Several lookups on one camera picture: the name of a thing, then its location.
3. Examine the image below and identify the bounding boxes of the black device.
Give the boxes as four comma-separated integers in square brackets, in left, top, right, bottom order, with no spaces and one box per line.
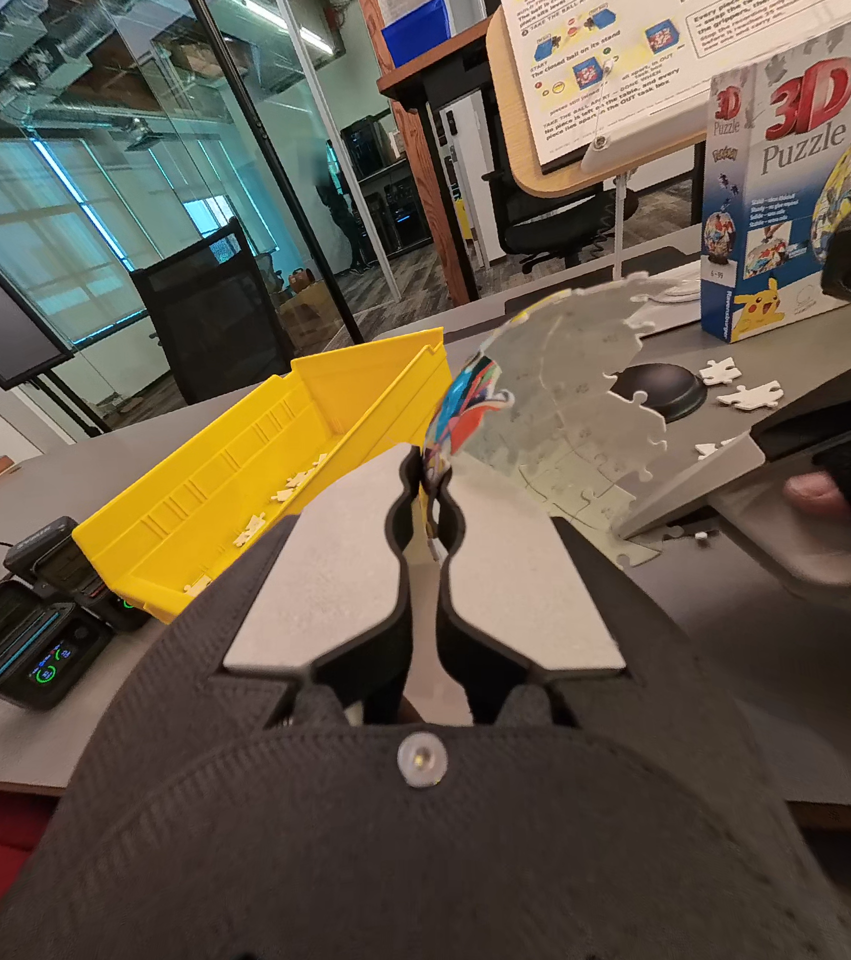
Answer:
[4,516,153,633]

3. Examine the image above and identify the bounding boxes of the clear plastic ring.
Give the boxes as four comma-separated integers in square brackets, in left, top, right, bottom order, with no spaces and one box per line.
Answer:
[631,276,703,305]

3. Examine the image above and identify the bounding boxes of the printed instruction sheet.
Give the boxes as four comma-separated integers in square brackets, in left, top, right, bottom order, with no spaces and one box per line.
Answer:
[504,0,851,170]

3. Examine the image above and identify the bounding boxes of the black shelf appliances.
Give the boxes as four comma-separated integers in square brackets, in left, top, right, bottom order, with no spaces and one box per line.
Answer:
[339,112,434,256]

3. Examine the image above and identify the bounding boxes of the blue storage bin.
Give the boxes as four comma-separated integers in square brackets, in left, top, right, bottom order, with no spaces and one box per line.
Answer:
[380,0,451,67]

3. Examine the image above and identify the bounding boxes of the blue puzzle box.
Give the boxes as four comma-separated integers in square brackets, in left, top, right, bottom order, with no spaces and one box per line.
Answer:
[699,56,851,344]

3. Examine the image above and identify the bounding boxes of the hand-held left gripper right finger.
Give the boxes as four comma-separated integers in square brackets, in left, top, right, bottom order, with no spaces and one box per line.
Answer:
[433,459,628,726]

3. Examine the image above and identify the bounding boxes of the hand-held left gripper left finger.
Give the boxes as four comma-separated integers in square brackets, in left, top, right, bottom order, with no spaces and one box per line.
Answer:
[221,442,427,726]

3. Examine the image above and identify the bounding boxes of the black charger case with display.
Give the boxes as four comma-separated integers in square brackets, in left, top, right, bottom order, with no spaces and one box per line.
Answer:
[0,577,115,712]

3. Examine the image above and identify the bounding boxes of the person's right hand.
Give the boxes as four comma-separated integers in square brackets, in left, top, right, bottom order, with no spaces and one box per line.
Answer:
[784,471,851,526]

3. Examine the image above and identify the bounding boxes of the black round ball stand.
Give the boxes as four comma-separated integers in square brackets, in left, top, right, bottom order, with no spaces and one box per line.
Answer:
[609,363,706,423]

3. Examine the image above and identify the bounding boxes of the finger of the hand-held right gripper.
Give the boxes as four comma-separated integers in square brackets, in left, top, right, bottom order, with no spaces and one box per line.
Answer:
[613,431,772,543]

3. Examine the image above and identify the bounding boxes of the partly built puzzle ball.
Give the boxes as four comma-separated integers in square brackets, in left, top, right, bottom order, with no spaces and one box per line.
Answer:
[425,271,671,569]

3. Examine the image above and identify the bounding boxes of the black office chair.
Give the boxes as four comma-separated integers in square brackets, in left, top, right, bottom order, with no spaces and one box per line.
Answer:
[481,97,640,275]

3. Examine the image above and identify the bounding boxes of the cardboard box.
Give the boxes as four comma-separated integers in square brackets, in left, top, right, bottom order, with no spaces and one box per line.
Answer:
[275,279,346,354]

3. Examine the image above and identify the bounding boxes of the pile of white puzzle pieces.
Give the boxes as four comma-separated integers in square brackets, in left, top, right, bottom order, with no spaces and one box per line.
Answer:
[184,450,337,597]

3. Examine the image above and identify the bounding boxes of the yellow plastic bin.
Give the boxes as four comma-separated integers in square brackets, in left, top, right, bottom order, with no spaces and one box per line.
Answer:
[71,326,448,625]

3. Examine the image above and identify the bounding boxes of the white desk stand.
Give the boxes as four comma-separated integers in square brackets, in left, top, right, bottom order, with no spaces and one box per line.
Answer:
[581,45,704,335]

